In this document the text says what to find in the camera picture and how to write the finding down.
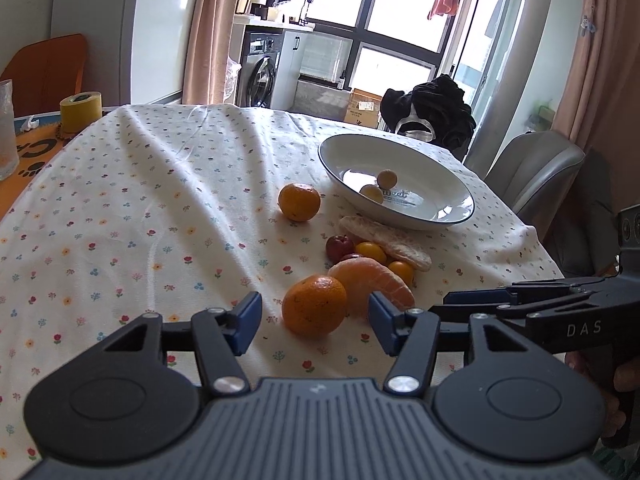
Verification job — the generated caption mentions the orange paw print mat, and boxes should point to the orange paw print mat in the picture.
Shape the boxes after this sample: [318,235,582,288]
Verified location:
[0,109,109,223]

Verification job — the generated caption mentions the cardboard box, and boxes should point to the cardboard box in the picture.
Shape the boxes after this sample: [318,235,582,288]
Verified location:
[344,88,384,129]

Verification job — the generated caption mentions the large window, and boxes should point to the large window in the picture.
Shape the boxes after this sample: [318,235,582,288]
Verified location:
[294,0,453,97]

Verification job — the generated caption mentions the black wire rack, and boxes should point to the black wire rack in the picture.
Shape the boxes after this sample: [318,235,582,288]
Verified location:
[279,0,317,27]

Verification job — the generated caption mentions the person's right hand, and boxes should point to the person's right hand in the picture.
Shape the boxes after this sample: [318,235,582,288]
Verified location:
[602,357,640,438]

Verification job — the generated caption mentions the black clothing pile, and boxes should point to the black clothing pile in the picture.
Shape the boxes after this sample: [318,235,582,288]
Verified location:
[381,74,477,155]

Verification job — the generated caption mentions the yellow tape roll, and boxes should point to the yellow tape roll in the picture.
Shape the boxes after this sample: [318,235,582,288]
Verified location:
[59,90,104,134]

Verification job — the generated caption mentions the grey padded chair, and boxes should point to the grey padded chair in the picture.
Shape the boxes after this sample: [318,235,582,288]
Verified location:
[484,130,586,222]

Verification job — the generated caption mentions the frosted glass cup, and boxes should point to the frosted glass cup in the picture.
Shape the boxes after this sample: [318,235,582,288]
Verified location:
[0,78,21,182]

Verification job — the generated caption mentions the whole mandarin orange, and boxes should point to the whole mandarin orange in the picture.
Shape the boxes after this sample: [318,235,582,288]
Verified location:
[281,274,348,337]
[278,182,322,223]

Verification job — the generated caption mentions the peeled mandarin orange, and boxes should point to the peeled mandarin orange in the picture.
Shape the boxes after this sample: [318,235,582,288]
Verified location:
[327,257,416,319]

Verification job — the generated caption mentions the small kumquat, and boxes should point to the small kumquat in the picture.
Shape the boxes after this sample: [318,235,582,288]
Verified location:
[354,242,388,265]
[387,260,416,286]

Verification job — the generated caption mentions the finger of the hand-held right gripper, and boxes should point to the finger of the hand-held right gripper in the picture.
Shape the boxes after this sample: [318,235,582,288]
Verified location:
[429,305,501,325]
[442,276,618,311]

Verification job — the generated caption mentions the floral white tablecloth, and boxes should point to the floral white tablecloth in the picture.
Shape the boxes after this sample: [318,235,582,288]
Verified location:
[0,104,566,463]

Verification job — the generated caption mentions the silver washing machine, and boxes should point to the silver washing machine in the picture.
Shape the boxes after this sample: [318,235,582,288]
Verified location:
[238,31,284,109]

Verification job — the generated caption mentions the white bowl with dark rim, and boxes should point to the white bowl with dark rim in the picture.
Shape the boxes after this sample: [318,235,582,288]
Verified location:
[318,133,476,232]

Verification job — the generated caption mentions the orange chair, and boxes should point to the orange chair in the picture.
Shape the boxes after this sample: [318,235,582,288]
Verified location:
[0,34,89,118]

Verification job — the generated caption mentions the small red apple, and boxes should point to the small red apple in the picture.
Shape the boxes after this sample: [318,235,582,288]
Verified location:
[325,235,355,264]

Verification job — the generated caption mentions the clear plastic bag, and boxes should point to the clear plastic bag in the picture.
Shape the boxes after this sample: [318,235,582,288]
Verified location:
[224,56,244,100]

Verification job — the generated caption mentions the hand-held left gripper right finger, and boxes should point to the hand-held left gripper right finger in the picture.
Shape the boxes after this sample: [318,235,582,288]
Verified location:
[368,291,548,395]

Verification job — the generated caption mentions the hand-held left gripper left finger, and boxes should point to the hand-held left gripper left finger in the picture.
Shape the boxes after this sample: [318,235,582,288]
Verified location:
[102,291,263,395]

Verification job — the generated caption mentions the white cabinet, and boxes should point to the white cabinet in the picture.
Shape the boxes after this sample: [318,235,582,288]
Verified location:
[271,26,317,111]

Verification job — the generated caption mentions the white refrigerator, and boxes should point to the white refrigerator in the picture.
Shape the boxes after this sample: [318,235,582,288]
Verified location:
[49,0,187,107]

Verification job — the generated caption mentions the beige curtain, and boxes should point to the beige curtain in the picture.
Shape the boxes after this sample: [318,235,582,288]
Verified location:
[182,0,246,107]

